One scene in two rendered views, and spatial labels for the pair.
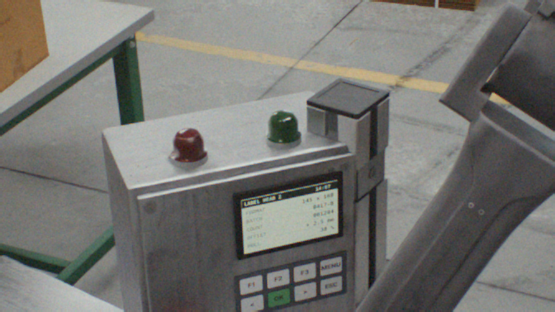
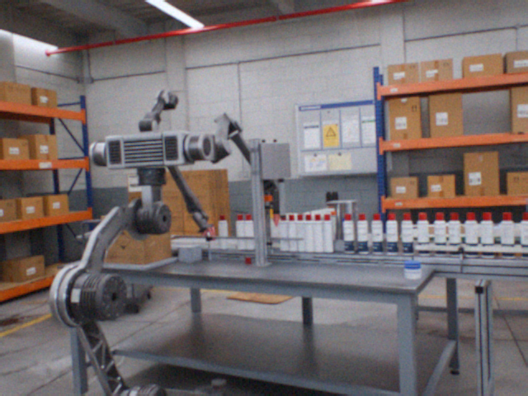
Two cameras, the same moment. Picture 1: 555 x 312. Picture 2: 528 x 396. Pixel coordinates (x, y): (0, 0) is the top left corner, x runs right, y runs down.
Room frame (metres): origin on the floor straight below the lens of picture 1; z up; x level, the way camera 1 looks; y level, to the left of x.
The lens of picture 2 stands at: (3.37, -0.41, 1.32)
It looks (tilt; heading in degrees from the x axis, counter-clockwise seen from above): 3 degrees down; 172
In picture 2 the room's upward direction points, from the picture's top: 3 degrees counter-clockwise
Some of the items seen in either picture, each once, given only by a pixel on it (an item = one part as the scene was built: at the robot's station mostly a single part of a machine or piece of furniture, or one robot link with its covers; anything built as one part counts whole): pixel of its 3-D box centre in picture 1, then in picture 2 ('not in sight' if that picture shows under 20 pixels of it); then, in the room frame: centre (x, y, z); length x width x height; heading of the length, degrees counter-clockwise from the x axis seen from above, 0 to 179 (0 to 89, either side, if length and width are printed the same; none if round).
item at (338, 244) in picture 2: not in sight; (342, 225); (0.74, 0.39, 1.01); 0.14 x 0.13 x 0.26; 53
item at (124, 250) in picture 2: not in sight; (137, 237); (0.36, -0.73, 0.99); 0.30 x 0.24 x 0.27; 53
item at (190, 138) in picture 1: (188, 144); not in sight; (0.65, 0.06, 1.49); 0.03 x 0.03 x 0.02
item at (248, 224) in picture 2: not in sight; (249, 232); (0.48, -0.09, 0.98); 0.05 x 0.05 x 0.20
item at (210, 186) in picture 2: not in sight; (182, 223); (-3.38, -0.53, 0.70); 1.20 x 0.82 x 1.39; 69
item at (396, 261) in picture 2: not in sight; (266, 255); (0.55, 0.00, 0.85); 1.65 x 0.11 x 0.05; 53
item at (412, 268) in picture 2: not in sight; (412, 269); (1.29, 0.53, 0.87); 0.07 x 0.07 x 0.07
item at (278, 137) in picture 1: (282, 126); not in sight; (0.68, -0.01, 1.49); 0.03 x 0.03 x 0.02
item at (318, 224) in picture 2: not in sight; (318, 233); (0.75, 0.25, 0.98); 0.05 x 0.05 x 0.20
